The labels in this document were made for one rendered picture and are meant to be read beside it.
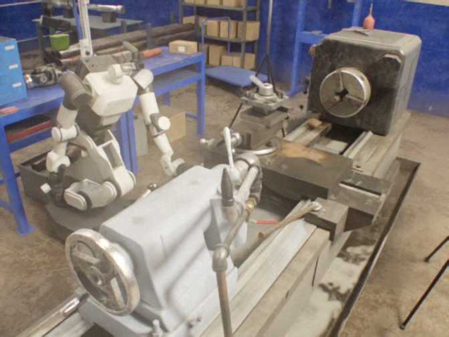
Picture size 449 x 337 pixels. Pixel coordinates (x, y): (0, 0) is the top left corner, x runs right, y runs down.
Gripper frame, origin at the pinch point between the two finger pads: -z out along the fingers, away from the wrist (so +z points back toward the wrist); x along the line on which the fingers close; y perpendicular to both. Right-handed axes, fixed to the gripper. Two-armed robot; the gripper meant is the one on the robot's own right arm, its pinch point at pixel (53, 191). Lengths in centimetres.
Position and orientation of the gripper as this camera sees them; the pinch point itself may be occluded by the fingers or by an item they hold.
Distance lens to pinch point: 261.4
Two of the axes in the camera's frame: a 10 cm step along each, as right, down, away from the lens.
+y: 6.2, -3.0, 7.3
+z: 3.5, -7.2, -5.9
